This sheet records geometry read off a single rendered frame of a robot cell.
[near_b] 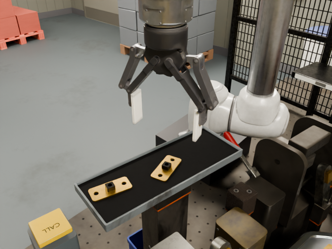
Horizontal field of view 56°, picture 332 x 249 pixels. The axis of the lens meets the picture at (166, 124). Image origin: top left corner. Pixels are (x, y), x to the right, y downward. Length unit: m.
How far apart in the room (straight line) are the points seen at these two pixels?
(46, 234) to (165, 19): 0.41
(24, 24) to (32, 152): 3.31
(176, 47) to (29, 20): 5.40
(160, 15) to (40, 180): 2.18
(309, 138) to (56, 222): 0.59
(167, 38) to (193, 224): 0.81
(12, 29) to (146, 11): 5.26
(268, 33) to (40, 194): 1.92
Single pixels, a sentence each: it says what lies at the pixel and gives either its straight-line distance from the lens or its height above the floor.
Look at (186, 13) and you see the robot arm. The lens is 0.51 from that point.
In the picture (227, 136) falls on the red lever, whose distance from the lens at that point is 0.83.
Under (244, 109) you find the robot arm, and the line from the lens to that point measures 1.21.
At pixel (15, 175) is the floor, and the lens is 2.69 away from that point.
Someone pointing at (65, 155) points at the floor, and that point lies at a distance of 2.76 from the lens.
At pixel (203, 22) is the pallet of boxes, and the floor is 0.56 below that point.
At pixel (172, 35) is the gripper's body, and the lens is 0.52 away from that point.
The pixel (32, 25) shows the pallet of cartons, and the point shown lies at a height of 0.25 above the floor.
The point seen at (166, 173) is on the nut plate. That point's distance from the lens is 0.68.
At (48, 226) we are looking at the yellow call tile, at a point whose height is 1.16.
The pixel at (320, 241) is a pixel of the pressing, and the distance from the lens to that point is 0.84.
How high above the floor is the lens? 1.61
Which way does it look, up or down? 32 degrees down
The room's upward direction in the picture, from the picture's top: straight up
